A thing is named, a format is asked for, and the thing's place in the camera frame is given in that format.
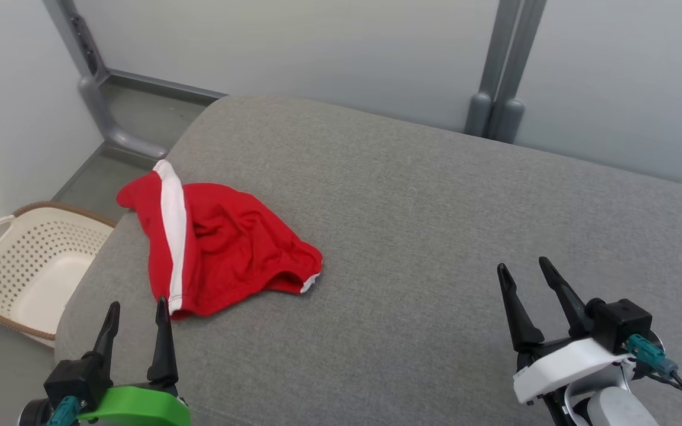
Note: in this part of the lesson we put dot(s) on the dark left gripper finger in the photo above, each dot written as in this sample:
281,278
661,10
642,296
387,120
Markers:
164,355
108,337

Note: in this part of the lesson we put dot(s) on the grey corner post curved foot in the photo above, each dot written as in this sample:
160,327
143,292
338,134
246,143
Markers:
95,94

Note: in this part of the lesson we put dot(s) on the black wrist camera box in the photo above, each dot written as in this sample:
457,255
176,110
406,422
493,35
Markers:
77,378
622,322

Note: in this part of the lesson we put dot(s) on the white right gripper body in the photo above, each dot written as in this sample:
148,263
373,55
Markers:
566,367

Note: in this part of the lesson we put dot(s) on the cream perforated laundry basket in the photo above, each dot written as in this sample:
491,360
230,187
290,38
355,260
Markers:
39,266

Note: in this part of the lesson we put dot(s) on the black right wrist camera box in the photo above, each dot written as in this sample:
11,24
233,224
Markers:
622,322

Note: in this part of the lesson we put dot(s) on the red shorts white side stripe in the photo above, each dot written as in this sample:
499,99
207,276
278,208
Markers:
228,242

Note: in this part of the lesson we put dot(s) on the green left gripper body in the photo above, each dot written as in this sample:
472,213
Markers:
140,408

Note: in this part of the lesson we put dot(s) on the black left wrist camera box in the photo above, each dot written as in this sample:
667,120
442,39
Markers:
77,378

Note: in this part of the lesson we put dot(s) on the grey wall base rail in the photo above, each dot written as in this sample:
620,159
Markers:
163,86

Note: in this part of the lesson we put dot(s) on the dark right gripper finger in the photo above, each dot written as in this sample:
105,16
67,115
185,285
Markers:
521,328
572,307

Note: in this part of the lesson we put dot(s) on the grey partition post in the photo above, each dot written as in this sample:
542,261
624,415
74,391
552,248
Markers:
495,59
518,89

